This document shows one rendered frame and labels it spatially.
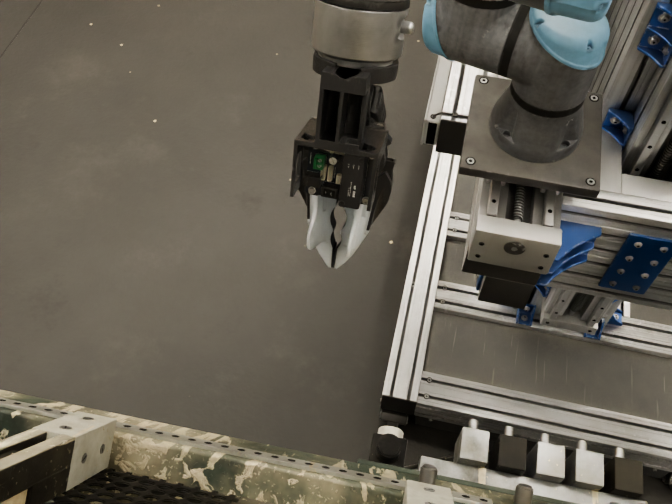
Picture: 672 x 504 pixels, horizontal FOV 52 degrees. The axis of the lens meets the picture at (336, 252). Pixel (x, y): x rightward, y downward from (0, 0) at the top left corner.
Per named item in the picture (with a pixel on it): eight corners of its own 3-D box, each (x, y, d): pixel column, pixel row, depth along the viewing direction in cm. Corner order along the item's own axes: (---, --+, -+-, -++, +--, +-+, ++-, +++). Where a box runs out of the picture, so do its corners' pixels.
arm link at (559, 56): (576, 122, 103) (606, 50, 91) (491, 93, 106) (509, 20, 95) (597, 72, 109) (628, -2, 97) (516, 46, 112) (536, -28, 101)
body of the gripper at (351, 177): (285, 203, 59) (296, 63, 53) (309, 166, 67) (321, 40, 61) (372, 219, 58) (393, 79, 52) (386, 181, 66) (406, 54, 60)
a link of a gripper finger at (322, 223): (290, 284, 65) (298, 196, 61) (305, 254, 70) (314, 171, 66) (322, 290, 65) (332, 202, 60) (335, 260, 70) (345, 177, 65)
